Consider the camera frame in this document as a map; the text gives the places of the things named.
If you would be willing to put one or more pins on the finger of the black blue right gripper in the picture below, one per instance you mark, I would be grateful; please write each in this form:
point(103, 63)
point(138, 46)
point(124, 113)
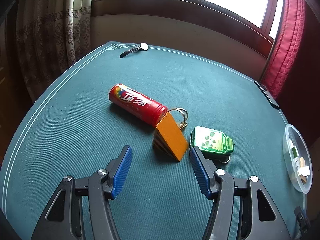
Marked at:
point(259, 217)

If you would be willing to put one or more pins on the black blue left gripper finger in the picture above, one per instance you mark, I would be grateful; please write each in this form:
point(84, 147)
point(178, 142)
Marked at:
point(62, 217)

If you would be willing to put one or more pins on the green jar-shaped tin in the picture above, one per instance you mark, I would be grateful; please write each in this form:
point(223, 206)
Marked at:
point(213, 144)

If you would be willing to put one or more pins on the brass key rings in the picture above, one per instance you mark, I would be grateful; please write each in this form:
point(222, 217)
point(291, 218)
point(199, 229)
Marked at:
point(181, 117)

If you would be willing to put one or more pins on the orange striped wedge block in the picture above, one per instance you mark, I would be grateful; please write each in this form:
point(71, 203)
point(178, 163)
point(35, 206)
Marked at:
point(169, 139)

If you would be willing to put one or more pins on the brown wooden block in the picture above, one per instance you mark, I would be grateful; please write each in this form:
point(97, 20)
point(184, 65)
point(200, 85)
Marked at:
point(303, 179)

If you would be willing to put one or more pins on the light wooden block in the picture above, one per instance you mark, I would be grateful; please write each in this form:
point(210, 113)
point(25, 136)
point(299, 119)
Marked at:
point(301, 163)

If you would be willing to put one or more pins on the green white cube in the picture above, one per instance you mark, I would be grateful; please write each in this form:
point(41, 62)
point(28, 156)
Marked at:
point(295, 152)

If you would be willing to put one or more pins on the long white block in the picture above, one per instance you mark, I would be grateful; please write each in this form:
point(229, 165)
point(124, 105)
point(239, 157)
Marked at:
point(290, 144)

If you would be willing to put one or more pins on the clear plastic bowl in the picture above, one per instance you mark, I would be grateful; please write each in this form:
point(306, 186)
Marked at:
point(292, 164)

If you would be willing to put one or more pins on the black remote control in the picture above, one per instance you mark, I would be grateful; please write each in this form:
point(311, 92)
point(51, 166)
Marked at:
point(267, 95)

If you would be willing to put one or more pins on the red cylindrical can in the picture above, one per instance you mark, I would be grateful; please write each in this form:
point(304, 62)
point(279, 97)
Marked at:
point(137, 104)

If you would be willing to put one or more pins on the green table mat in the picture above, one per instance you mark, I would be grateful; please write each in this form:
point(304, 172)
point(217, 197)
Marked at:
point(74, 129)

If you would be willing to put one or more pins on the red quilted curtain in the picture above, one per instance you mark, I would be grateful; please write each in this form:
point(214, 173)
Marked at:
point(286, 47)

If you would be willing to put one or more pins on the beige patterned curtain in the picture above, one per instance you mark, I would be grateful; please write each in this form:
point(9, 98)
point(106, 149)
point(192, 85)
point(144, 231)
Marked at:
point(51, 36)

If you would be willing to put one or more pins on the black strap wristwatch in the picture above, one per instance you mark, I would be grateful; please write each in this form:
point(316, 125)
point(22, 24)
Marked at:
point(139, 47)

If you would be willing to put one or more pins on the brown wooden window frame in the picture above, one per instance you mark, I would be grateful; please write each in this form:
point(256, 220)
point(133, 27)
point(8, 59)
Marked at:
point(200, 12)

